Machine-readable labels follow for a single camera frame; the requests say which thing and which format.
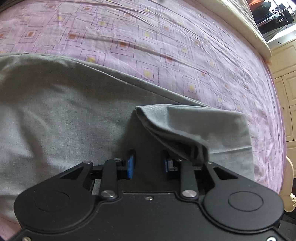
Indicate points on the pink patterned bedsheet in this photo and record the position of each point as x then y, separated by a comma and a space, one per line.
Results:
177, 45

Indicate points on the cream bed footboard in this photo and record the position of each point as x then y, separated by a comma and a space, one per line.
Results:
286, 190

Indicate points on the light grey pants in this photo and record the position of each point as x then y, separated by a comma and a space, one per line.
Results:
57, 112

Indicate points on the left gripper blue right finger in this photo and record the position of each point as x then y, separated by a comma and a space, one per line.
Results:
183, 171

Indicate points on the cream wardrobe cabinet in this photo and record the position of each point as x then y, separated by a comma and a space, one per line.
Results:
283, 69

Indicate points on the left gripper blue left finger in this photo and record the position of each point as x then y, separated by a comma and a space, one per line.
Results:
114, 170

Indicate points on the cream folded duvet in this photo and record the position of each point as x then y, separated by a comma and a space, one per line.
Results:
239, 16

